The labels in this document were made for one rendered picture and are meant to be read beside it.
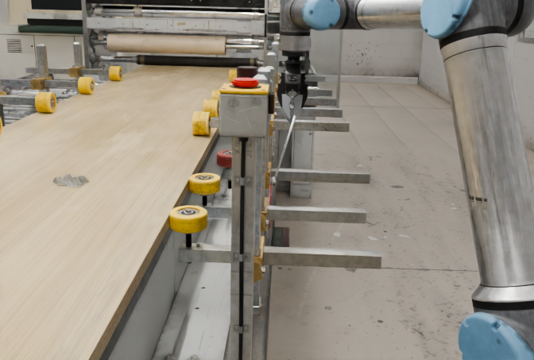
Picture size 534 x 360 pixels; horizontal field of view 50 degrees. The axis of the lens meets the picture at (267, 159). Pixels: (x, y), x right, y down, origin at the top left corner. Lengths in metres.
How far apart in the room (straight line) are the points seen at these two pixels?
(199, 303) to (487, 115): 0.82
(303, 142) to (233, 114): 3.19
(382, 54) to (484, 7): 9.40
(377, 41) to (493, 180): 9.45
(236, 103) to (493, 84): 0.46
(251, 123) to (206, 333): 0.65
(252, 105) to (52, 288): 0.43
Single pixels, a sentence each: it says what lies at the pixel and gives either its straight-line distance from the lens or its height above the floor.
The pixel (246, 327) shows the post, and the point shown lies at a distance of 0.98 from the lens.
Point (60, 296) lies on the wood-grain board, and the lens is 0.96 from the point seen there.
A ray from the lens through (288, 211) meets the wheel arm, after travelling 1.48.
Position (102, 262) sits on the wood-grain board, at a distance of 1.05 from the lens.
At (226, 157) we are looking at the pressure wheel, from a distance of 1.68.
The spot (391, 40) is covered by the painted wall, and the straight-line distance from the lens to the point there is 10.48.
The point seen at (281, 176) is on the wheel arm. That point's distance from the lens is 1.71.
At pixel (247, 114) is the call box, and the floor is 1.19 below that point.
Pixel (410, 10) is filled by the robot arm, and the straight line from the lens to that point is 1.42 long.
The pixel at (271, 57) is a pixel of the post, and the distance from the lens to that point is 2.35.
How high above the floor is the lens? 1.34
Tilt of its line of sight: 15 degrees down
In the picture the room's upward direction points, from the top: 2 degrees clockwise
